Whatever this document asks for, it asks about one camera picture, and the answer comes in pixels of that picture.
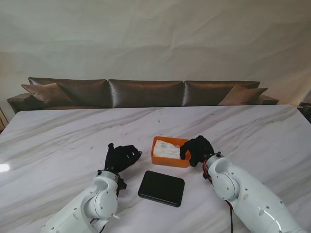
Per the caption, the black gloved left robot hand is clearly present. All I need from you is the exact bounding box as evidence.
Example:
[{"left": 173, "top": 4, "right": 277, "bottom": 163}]
[{"left": 104, "top": 143, "right": 143, "bottom": 173}]

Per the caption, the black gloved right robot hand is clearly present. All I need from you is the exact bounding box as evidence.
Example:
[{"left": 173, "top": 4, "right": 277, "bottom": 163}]
[{"left": 179, "top": 135, "right": 216, "bottom": 168}]

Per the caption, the orange plastic tissue box cover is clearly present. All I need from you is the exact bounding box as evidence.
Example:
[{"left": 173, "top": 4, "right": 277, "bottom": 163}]
[{"left": 150, "top": 135, "right": 190, "bottom": 169}]

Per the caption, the white soft tissue pack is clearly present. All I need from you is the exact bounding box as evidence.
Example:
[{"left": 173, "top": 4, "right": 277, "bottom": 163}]
[{"left": 153, "top": 139, "right": 182, "bottom": 160}]

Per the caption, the black tissue box base plate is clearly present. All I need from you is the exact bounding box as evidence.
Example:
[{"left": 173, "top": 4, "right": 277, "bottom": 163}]
[{"left": 138, "top": 170, "right": 185, "bottom": 208}]

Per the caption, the brown leather sofa back cushion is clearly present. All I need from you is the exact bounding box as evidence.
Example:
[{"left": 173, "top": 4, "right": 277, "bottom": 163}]
[
  {"left": 28, "top": 77, "right": 109, "bottom": 108},
  {"left": 107, "top": 79, "right": 185, "bottom": 109},
  {"left": 183, "top": 80, "right": 260, "bottom": 107}
]

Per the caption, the brown satin throw pillow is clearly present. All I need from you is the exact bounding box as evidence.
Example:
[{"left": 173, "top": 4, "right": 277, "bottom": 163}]
[
  {"left": 21, "top": 83, "right": 73, "bottom": 104},
  {"left": 218, "top": 85, "right": 269, "bottom": 106}
]

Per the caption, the brown leather sofa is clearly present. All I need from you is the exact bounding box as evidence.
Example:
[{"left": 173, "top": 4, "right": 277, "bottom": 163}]
[{"left": 6, "top": 77, "right": 279, "bottom": 114}]

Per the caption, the dark side furniture piece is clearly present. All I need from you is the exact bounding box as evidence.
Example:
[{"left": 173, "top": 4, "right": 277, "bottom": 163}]
[{"left": 297, "top": 92, "right": 311, "bottom": 122}]

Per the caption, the wooden furniture piece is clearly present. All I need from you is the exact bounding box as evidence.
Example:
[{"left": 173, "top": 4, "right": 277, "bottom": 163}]
[{"left": 0, "top": 106, "right": 7, "bottom": 131}]

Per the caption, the red black right arm cable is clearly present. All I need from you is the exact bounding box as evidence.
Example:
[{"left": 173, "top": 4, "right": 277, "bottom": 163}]
[{"left": 202, "top": 159, "right": 235, "bottom": 233}]

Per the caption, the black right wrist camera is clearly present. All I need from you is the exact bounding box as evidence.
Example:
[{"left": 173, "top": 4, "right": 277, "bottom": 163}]
[{"left": 202, "top": 169, "right": 214, "bottom": 182}]

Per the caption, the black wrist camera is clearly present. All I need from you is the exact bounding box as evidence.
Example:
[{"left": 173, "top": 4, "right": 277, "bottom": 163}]
[
  {"left": 117, "top": 178, "right": 128, "bottom": 192},
  {"left": 202, "top": 169, "right": 214, "bottom": 182}
]

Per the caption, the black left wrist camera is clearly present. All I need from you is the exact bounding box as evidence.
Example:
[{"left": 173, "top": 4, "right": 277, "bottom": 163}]
[{"left": 117, "top": 178, "right": 128, "bottom": 192}]

